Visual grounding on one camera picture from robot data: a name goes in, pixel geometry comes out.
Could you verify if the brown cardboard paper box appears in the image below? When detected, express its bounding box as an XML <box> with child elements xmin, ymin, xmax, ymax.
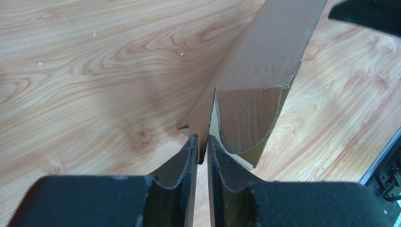
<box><xmin>178</xmin><ymin>0</ymin><xmax>326</xmax><ymax>168</ymax></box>

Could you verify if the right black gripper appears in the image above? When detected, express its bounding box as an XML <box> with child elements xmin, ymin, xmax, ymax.
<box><xmin>328</xmin><ymin>0</ymin><xmax>401</xmax><ymax>37</ymax></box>

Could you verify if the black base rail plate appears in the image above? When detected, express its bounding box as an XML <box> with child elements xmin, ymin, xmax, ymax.
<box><xmin>359</xmin><ymin>129</ymin><xmax>401</xmax><ymax>205</ymax></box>

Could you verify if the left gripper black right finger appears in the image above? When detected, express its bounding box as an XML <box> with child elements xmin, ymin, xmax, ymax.
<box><xmin>207</xmin><ymin>136</ymin><xmax>390</xmax><ymax>227</ymax></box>

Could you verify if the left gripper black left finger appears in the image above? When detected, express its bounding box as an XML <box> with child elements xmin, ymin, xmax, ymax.
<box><xmin>9</xmin><ymin>135</ymin><xmax>198</xmax><ymax>227</ymax></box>

